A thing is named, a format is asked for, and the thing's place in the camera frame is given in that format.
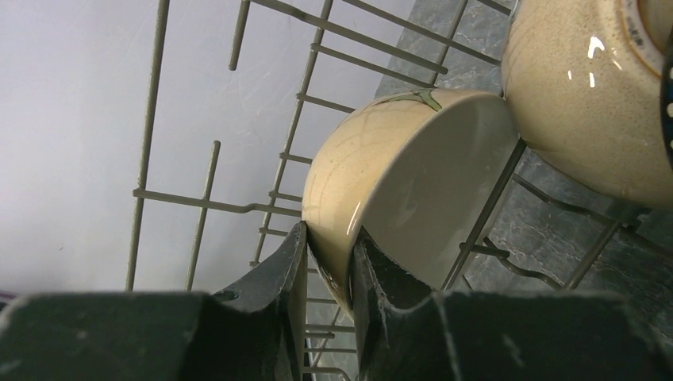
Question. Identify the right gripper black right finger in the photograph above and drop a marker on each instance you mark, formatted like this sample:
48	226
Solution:
405	330

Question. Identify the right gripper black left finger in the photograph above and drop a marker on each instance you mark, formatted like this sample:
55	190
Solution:
158	331

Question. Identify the plain white bottom bowl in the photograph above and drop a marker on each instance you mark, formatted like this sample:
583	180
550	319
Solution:
415	170

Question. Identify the grey wire dish rack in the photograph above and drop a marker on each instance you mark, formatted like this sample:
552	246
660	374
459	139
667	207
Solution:
396	200

